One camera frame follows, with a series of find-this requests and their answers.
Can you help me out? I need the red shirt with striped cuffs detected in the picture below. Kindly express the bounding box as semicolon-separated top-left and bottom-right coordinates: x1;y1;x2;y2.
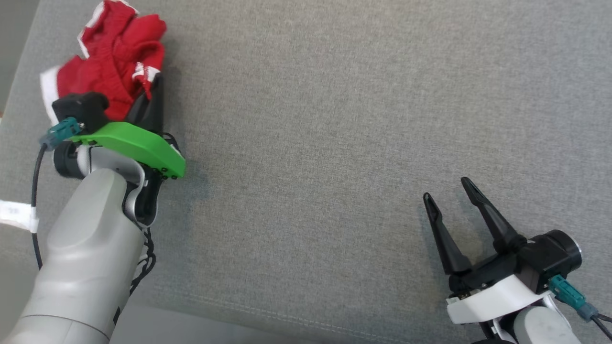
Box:
40;0;167;126

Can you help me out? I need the left cable white tag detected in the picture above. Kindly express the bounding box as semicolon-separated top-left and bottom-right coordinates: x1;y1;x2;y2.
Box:
0;200;40;234

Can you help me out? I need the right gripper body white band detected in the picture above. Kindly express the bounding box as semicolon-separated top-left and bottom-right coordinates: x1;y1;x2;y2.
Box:
446;252;546;324

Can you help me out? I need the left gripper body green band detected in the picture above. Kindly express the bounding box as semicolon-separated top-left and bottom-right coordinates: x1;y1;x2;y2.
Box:
71;122;186;225

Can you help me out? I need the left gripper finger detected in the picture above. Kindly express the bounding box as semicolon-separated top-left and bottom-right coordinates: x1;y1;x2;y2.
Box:
149;75;164;134
125;93;152;130

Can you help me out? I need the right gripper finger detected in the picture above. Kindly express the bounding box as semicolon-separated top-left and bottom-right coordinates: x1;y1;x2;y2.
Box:
424;193;471;275
461;177;526;254

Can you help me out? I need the left arm braided black cable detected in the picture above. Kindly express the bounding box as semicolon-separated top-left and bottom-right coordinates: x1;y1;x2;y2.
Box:
128;228;157;298

